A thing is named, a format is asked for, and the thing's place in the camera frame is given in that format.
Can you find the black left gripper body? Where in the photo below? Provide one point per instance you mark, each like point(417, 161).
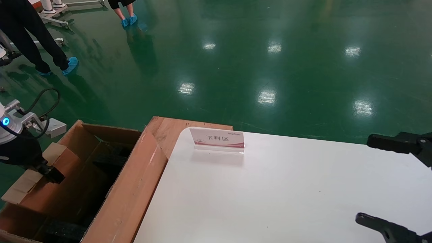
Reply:
point(20, 152)

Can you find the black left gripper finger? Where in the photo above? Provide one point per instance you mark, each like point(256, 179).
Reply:
point(52, 176)

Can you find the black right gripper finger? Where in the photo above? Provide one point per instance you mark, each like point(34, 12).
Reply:
point(395, 233)
point(391, 143)

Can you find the small cardboard box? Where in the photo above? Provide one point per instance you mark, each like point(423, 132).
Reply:
point(23, 187)

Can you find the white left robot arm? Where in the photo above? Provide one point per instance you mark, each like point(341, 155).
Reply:
point(13, 125)

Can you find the large cardboard box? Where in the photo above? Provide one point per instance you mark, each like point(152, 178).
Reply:
point(135, 189)

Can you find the white metal foot block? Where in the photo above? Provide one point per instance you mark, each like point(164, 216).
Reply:
point(55, 127)

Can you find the person in black trousers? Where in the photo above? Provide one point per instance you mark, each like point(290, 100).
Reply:
point(20, 23)

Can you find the acrylic sign with red stripe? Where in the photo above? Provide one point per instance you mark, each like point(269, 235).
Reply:
point(217, 138)

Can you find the person with bare legs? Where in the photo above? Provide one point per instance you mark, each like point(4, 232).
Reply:
point(125, 17)

